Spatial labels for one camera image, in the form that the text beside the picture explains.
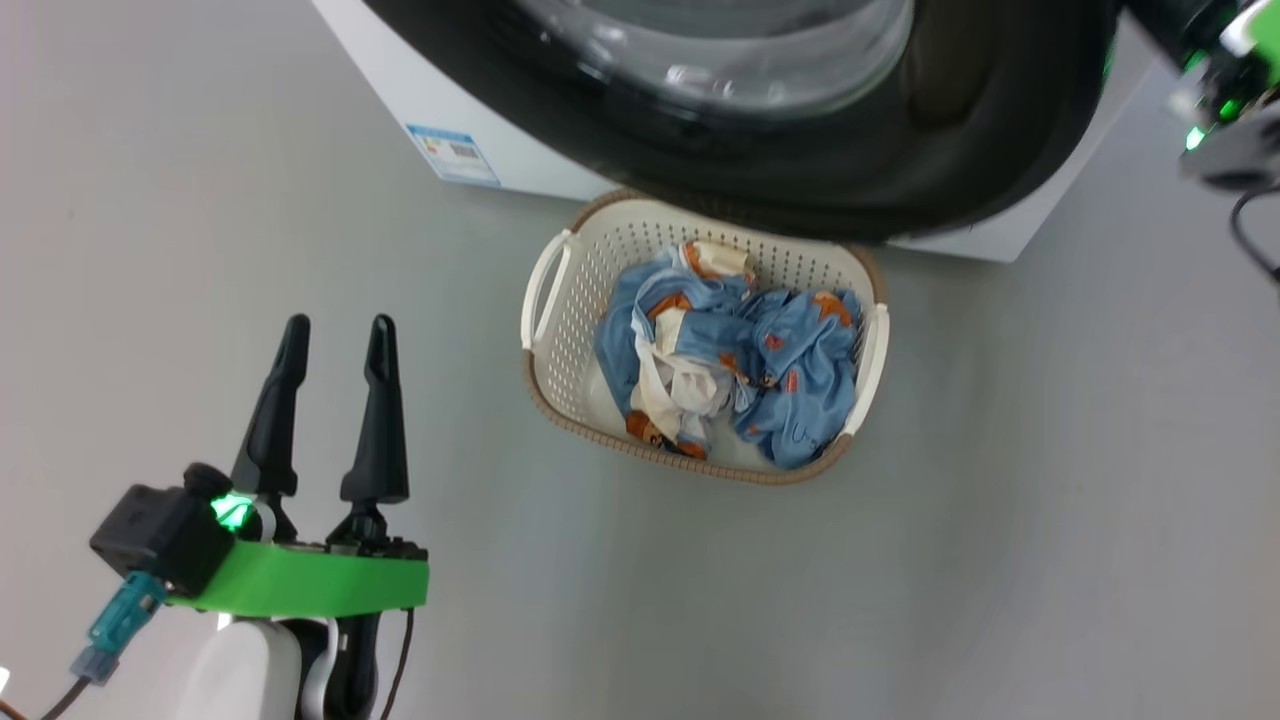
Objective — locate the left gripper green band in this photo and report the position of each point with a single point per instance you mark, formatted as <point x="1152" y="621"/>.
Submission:
<point x="300" y="580"/>

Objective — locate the cream perforated laundry basket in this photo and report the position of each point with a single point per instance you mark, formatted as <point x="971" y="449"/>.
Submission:
<point x="570" y="330"/>

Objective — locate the blue energy label sticker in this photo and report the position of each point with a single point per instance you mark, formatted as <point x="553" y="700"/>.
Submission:
<point x="455" y="155"/>

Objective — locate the black washing machine door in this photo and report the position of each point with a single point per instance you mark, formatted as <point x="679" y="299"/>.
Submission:
<point x="850" y="170"/>

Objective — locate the blue and white garment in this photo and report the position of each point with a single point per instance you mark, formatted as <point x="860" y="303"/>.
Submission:
<point x="640" y="340"/>

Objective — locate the blue bear-print garment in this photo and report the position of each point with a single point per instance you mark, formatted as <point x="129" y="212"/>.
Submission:
<point x="805" y="390"/>

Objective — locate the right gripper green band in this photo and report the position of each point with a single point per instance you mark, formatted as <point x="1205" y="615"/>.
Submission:
<point x="1245" y="70"/>

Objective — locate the white front-load washing machine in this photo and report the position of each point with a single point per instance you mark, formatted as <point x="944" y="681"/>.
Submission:
<point x="985" y="235"/>

